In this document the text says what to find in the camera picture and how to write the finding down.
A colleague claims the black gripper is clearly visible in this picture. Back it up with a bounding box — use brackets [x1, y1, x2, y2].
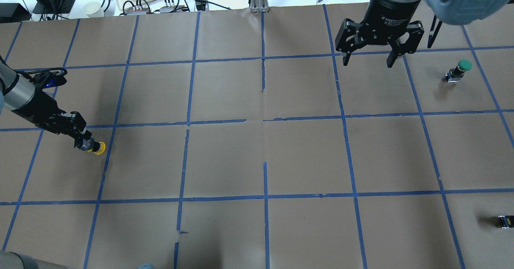
[335, 0, 424, 68]
[22, 94, 92, 152]

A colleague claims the yellow push button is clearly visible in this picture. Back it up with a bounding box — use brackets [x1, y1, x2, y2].
[86, 139, 106, 155]

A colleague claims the green push button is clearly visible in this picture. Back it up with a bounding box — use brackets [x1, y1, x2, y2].
[443, 60, 472, 84]

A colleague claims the white paper cup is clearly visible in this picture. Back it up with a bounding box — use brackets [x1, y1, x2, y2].
[83, 2, 105, 18]

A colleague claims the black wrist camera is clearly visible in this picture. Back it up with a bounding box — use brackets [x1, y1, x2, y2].
[18, 67, 67, 97]

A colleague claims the small black yellow switch block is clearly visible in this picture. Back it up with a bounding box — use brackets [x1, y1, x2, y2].
[497, 215, 514, 228]

